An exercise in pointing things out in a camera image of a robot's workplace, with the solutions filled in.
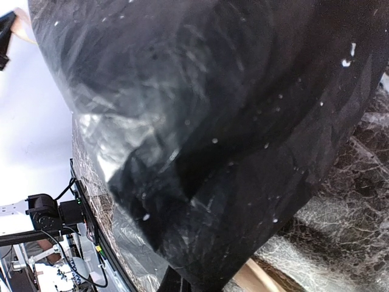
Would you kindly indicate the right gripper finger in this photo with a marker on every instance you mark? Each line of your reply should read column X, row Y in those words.
column 173, row 282

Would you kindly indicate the black front table rail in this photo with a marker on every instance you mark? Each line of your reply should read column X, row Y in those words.
column 98, row 235

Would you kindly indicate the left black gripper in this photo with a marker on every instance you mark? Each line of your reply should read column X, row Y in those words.
column 7, row 21

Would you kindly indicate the black wrapping paper sheet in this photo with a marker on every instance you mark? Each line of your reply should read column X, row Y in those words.
column 212, row 122

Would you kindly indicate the beige satin ribbon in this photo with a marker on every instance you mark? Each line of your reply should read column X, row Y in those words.
column 22, row 25

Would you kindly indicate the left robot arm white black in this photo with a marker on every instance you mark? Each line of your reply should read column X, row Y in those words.
column 41, row 211

